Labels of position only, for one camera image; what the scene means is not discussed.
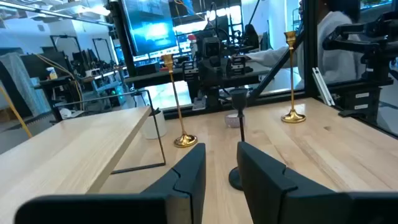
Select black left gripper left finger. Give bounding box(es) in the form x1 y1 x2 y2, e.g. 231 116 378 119
14 142 206 224

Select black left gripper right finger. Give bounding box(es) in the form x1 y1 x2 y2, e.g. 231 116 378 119
236 141 398 224

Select gold candlestick holder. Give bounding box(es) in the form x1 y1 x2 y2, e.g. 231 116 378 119
160 54 198 149
280 30 307 124

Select black candlestick holder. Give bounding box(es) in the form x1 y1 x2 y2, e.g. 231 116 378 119
228 88 249 192

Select pink patterned candle bowl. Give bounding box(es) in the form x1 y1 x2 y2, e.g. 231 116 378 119
224 113 246 129

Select grey desk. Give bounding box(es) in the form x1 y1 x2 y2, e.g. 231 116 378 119
124 60 304 94

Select person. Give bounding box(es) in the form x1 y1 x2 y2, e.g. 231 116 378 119
244 0 366 91
242 24 261 50

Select white pot with succulent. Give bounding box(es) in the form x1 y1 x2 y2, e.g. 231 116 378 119
141 107 168 140

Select large computer monitor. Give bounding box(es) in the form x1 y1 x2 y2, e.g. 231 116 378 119
119 0 181 62

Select silver aluminium extrusion piece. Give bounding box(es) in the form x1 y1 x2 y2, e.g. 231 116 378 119
312 67 336 107

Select wooden shelf black metal legs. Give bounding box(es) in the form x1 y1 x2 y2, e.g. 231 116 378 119
0 89 167 224

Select black cart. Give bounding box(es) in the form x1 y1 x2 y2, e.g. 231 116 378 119
32 76 85 123

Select grey plastic cover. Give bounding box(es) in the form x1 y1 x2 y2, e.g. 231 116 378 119
0 52 43 118

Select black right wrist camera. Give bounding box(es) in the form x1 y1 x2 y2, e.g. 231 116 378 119
201 36 222 58

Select black aluminium table frame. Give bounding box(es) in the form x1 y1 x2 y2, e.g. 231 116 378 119
105 0 398 139

